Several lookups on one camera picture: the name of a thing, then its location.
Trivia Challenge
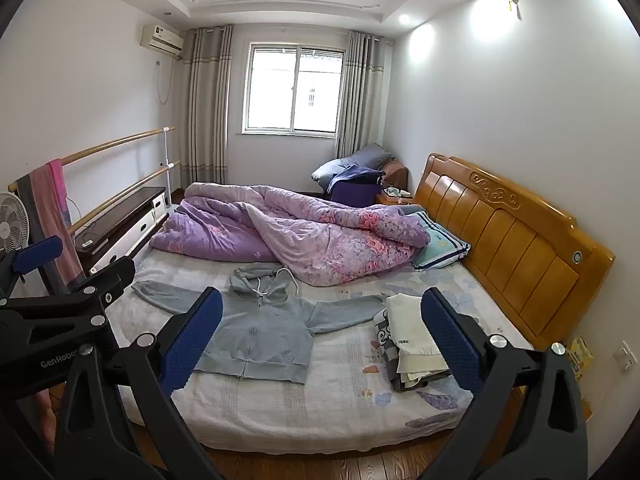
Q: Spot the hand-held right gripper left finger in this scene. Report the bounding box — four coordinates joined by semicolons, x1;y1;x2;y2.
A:
52;287;226;480

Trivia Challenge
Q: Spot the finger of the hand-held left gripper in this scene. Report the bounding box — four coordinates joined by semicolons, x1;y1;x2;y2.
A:
0;236;65;306
0;256;137;346

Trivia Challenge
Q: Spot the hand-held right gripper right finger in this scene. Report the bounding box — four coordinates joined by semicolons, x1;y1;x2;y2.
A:
420;287;591;480

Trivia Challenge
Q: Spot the grey zip hoodie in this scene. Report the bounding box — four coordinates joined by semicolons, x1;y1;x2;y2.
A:
131;261;396;386

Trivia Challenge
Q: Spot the stack of folded clothes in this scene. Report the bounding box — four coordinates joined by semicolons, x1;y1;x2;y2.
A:
372;307;451;393

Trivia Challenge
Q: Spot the white standing fan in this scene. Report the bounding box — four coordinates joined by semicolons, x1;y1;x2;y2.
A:
0;191;33;256

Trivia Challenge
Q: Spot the white folded garment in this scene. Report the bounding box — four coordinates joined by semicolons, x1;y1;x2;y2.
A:
385;292;451;376

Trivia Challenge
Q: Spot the pink striped towel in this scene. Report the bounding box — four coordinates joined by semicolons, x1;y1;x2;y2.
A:
29;159;86;286

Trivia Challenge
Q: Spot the dark topped low cabinet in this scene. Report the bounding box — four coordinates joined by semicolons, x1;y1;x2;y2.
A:
70;186;171;276

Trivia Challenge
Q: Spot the blue bordered pillow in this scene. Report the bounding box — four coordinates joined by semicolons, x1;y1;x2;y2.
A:
411;210;472;272

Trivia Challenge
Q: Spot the wooden headboard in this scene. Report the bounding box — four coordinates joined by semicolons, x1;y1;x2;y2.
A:
414;152;617;352

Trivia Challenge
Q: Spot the yellow packet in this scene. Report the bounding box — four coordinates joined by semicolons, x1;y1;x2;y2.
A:
567;335;595;368

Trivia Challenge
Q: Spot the bed with pale floral sheet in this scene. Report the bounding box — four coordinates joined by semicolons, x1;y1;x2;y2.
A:
107;247;536;453

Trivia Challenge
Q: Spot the wooden nightstand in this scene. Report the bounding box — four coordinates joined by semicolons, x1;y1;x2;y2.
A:
376;187;416;207

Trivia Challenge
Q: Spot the purple floral quilt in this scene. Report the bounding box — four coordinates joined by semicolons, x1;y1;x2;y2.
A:
149;181;432;288

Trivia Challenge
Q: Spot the dark purple blanket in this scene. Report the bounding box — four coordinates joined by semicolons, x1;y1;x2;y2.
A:
325;165;386;208

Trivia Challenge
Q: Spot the grey striped curtain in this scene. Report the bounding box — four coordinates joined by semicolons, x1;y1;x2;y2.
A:
336;30;386;161
179;25;235;190

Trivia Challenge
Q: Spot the white air conditioner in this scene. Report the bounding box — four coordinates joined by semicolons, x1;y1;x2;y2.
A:
140;24;185;58

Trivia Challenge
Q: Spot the white framed window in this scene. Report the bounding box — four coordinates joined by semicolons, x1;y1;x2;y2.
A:
241;42;347;136

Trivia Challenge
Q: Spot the wooden barre rail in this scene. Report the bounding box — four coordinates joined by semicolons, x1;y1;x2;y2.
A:
10;126;177;193
67;160;181;236

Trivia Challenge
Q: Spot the white barre post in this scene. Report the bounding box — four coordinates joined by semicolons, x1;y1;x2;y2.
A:
163;129;174;206

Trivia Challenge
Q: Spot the white wall socket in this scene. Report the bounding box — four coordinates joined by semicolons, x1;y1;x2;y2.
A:
612;341;633;373

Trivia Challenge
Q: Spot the air conditioner power cord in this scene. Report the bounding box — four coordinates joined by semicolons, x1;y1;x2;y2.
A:
155;60;176;106

